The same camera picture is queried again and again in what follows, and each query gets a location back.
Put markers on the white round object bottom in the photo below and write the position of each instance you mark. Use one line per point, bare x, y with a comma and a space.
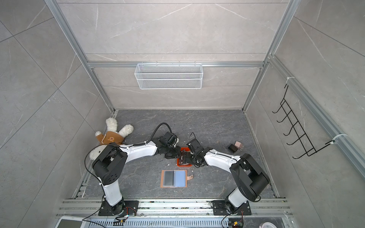
267, 225

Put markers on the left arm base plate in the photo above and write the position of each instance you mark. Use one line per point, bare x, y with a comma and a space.
123, 208

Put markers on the tan leather card holder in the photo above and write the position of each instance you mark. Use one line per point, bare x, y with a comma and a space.
174, 179

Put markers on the white wire mesh basket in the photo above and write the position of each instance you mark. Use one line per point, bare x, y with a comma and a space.
169, 76

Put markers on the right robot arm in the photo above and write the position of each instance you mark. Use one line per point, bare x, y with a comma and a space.
249, 177

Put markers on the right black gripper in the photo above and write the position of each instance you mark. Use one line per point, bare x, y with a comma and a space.
188, 159

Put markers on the black wire hook rack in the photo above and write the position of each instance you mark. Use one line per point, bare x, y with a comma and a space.
297, 129

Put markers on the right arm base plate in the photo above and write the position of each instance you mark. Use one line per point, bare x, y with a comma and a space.
224, 207

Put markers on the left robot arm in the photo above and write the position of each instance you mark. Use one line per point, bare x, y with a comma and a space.
109, 161

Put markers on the white tablet device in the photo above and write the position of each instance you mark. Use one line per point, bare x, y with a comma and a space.
70, 222

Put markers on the white teddy bear brown shirt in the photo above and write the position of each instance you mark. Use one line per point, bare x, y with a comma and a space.
112, 135

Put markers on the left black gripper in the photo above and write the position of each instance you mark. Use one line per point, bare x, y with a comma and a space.
177, 154

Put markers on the small black pink box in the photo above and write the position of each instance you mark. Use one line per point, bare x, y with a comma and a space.
235, 147

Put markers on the aluminium rail frame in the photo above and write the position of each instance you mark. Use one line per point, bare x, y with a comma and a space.
179, 213

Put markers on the red plastic tray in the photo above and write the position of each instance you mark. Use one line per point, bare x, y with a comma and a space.
183, 159

